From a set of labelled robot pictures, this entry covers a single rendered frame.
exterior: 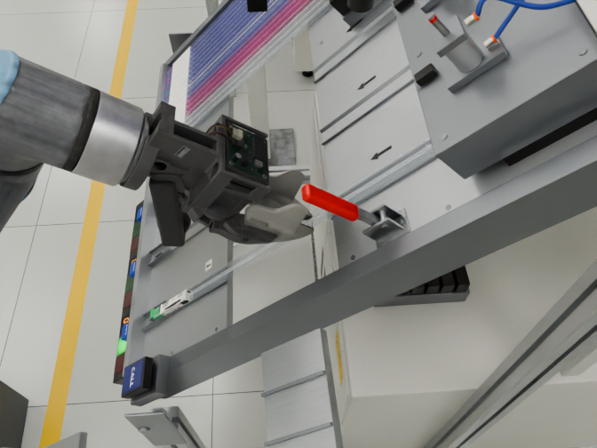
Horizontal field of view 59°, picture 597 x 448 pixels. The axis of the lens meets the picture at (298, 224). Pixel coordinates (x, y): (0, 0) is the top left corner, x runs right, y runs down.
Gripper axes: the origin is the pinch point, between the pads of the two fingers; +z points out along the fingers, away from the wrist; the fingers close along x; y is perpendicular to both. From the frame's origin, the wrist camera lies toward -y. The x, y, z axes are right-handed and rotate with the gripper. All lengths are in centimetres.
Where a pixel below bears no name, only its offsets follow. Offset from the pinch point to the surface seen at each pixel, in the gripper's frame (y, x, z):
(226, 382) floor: -89, 14, 41
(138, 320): -32.5, 0.2, -5.7
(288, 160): -75, 93, 57
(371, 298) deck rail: 4.4, -10.0, 5.2
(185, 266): -23.5, 5.7, -2.8
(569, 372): -1, -9, 52
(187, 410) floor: -95, 7, 32
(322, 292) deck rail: 2.6, -9.7, 0.3
